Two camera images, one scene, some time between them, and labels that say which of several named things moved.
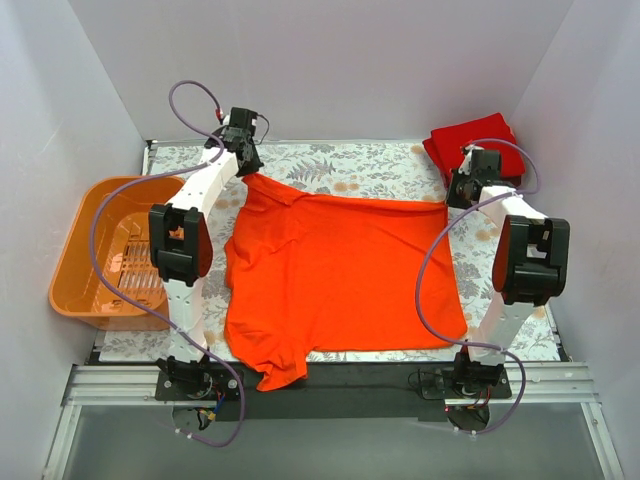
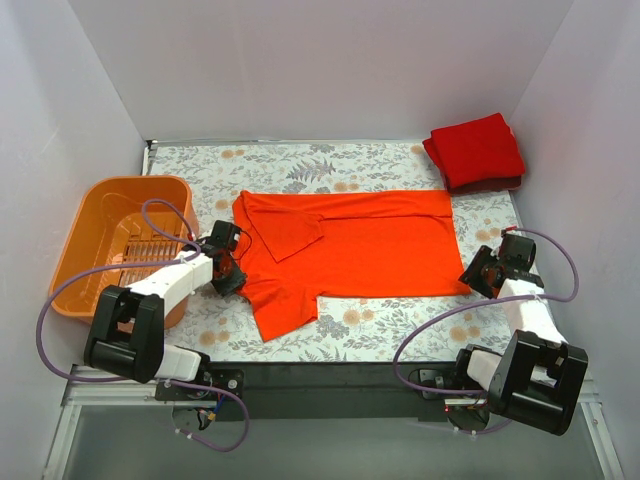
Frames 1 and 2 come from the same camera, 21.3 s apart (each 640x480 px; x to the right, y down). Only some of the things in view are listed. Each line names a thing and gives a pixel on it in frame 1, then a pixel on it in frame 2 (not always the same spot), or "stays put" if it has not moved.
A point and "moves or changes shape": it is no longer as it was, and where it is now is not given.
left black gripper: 250,163 -> 230,279
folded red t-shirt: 445,145 stays put
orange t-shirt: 310,272 moves or changes shape
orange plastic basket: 123,251 stays put
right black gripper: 458,195 -> 480,273
